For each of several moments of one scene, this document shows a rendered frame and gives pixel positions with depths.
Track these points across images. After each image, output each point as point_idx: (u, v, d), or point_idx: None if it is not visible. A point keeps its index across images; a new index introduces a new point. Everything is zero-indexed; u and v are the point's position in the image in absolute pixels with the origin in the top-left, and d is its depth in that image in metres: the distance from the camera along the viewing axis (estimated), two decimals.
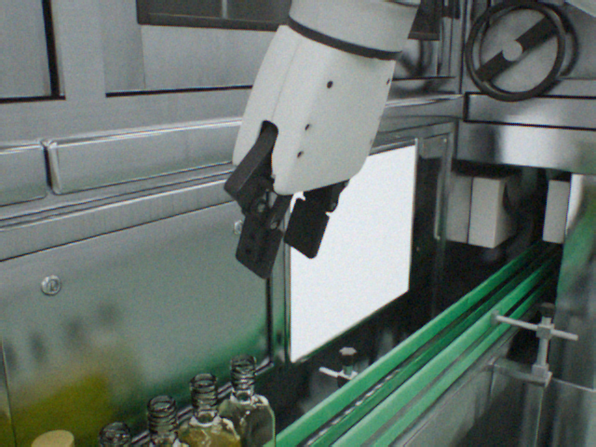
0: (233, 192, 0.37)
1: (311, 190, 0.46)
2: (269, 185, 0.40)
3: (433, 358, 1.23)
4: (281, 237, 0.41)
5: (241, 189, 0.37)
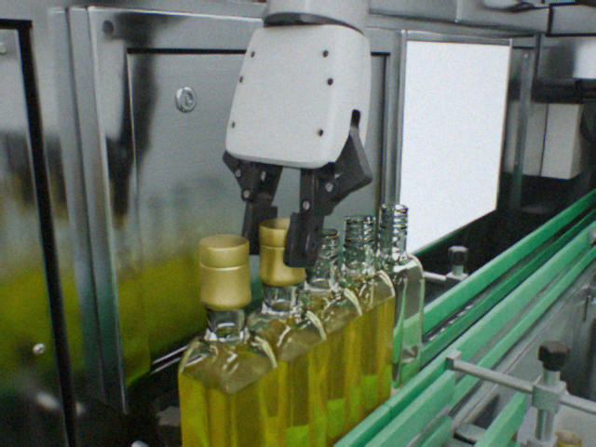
0: (371, 179, 0.41)
1: (256, 190, 0.46)
2: (324, 174, 0.43)
3: (526, 278, 1.14)
4: (318, 219, 0.45)
5: (370, 174, 0.41)
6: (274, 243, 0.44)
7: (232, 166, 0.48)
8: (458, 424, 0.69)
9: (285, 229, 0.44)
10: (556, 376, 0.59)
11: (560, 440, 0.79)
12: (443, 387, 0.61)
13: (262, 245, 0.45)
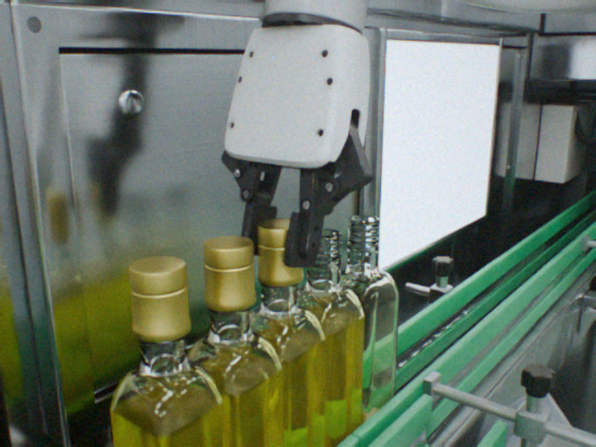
0: (371, 178, 0.41)
1: (255, 190, 0.46)
2: (324, 174, 0.43)
3: (517, 288, 1.09)
4: (318, 219, 0.45)
5: (370, 173, 0.42)
6: (219, 264, 0.39)
7: (231, 166, 0.48)
8: None
9: (231, 250, 0.39)
10: (540, 403, 0.54)
11: None
12: (419, 414, 0.56)
13: (206, 266, 0.40)
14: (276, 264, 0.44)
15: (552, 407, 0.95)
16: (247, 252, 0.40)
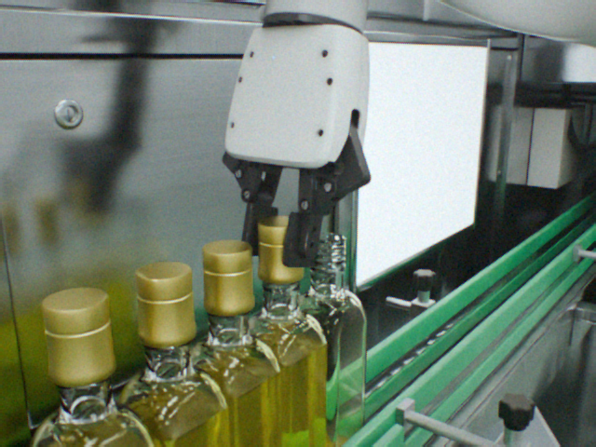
0: (369, 179, 0.41)
1: (256, 190, 0.46)
2: (323, 174, 0.43)
3: (506, 299, 1.05)
4: (317, 219, 0.45)
5: (368, 174, 0.42)
6: (150, 296, 0.35)
7: (232, 167, 0.48)
8: None
9: (164, 279, 0.35)
10: (519, 437, 0.50)
11: None
12: None
13: (138, 297, 0.36)
14: (222, 291, 0.40)
15: (541, 426, 0.91)
16: (182, 282, 0.36)
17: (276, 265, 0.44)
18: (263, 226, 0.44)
